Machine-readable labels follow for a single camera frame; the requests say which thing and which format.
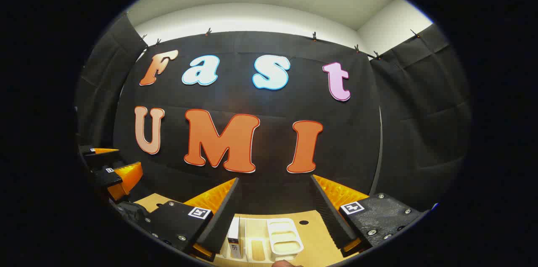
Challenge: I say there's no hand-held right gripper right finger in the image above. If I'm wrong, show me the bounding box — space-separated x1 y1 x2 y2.
310 174 425 258

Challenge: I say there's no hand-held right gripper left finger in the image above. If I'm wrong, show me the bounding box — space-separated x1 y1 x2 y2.
143 177 241 261

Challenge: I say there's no blue cover book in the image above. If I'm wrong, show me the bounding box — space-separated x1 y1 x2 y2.
227 217 243 259

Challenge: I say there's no white bookshelf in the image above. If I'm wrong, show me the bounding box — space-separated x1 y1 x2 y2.
219 216 305 264

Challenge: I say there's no black backdrop cloth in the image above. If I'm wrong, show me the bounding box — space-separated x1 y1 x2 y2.
76 15 471 217

